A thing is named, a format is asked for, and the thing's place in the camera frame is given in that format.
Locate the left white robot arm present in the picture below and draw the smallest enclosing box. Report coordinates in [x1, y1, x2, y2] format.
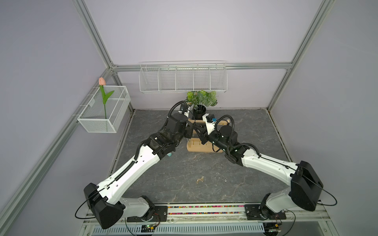
[84, 113, 193, 229]

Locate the white slotted cable duct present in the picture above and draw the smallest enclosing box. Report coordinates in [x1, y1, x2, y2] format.
[92, 223, 265, 236]

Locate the potted green plant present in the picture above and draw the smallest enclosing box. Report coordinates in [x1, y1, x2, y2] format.
[186, 90, 218, 120]

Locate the white mesh wall basket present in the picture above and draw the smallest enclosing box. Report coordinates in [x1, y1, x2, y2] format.
[73, 86, 132, 133]

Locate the pink artificial tulip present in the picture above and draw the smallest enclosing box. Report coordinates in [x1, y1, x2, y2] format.
[98, 77, 114, 119]

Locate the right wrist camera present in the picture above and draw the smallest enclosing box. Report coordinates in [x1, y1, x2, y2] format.
[202, 114, 217, 135]

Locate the wooden jewelry display stand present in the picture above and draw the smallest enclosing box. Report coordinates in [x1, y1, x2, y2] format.
[187, 119, 230, 153]

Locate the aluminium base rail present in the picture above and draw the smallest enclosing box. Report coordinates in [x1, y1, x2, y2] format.
[84, 203, 333, 230]

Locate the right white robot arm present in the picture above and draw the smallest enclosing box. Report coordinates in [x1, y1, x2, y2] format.
[193, 123, 324, 220]

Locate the white wire wall shelf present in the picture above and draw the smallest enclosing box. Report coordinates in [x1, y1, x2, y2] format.
[139, 61, 228, 93]

